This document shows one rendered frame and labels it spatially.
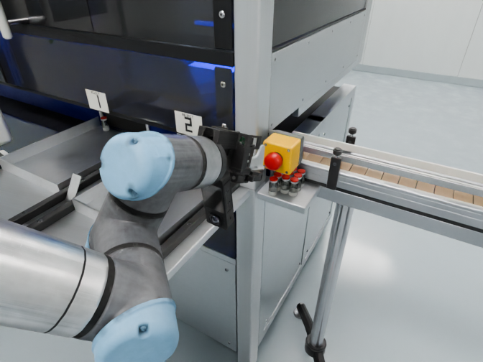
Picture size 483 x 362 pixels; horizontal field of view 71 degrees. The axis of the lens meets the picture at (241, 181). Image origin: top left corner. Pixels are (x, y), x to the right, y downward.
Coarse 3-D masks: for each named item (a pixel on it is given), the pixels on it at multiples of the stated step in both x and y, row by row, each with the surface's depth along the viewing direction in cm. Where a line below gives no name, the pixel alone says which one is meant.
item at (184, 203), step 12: (84, 192) 79; (96, 192) 82; (180, 192) 85; (192, 192) 85; (84, 204) 75; (96, 204) 81; (180, 204) 81; (192, 204) 81; (96, 216) 75; (168, 216) 77; (180, 216) 77; (192, 216) 75; (168, 228) 68
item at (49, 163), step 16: (80, 128) 112; (96, 128) 117; (32, 144) 100; (48, 144) 104; (64, 144) 107; (80, 144) 107; (96, 144) 107; (0, 160) 92; (16, 160) 97; (32, 160) 98; (48, 160) 98; (64, 160) 98; (80, 160) 98; (96, 160) 98; (32, 176) 87; (48, 176) 91; (64, 176) 91
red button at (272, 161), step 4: (272, 152) 75; (268, 156) 74; (272, 156) 74; (276, 156) 74; (264, 160) 75; (268, 160) 74; (272, 160) 73; (276, 160) 73; (280, 160) 74; (264, 164) 76; (268, 164) 75; (272, 164) 74; (276, 164) 74; (280, 164) 74; (268, 168) 75; (272, 168) 74; (276, 168) 74
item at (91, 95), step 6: (90, 90) 99; (90, 96) 101; (96, 96) 99; (102, 96) 98; (90, 102) 102; (96, 102) 101; (102, 102) 99; (96, 108) 102; (102, 108) 101; (108, 108) 99
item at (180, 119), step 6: (180, 114) 86; (186, 114) 84; (180, 120) 86; (186, 120) 85; (192, 120) 84; (198, 120) 83; (180, 126) 88; (192, 126) 86; (198, 126) 84; (180, 132) 89; (186, 132) 88
